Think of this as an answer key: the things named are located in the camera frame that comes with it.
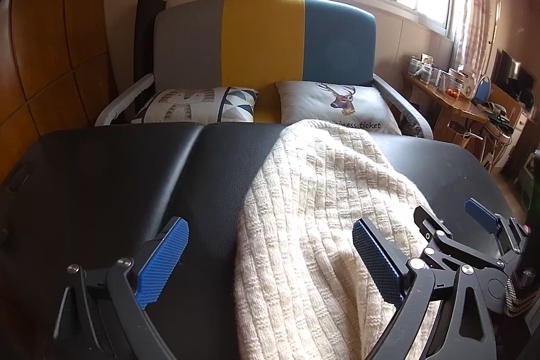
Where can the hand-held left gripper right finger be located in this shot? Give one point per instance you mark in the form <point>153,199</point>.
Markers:
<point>375,263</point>

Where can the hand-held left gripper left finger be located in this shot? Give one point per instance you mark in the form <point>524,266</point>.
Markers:
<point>162,263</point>

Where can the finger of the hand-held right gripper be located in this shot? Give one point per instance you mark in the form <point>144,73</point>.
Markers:
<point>481,214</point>
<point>436,233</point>

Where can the cream knit sweater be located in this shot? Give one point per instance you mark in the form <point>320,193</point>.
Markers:
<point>316,216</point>

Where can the wooden desk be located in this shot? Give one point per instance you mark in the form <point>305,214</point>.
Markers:
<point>460,107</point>

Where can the blue chair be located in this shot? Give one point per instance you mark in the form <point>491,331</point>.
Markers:
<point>483,90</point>

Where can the black television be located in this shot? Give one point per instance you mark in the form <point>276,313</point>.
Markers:
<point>512,69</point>

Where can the geometric print pillow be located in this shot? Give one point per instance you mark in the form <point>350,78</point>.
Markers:
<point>198,105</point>

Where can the grey deer print pillow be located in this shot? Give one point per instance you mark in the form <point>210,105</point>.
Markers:
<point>312,107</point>

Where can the floor lamp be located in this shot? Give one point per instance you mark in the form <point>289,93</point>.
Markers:
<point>498,5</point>

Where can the black rolled mat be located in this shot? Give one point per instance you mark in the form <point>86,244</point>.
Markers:
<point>145,31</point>

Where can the grey yellow blue sofa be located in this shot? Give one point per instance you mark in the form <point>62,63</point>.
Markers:
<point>261,48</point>

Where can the wooden wardrobe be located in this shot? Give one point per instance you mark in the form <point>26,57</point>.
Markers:
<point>50,39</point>

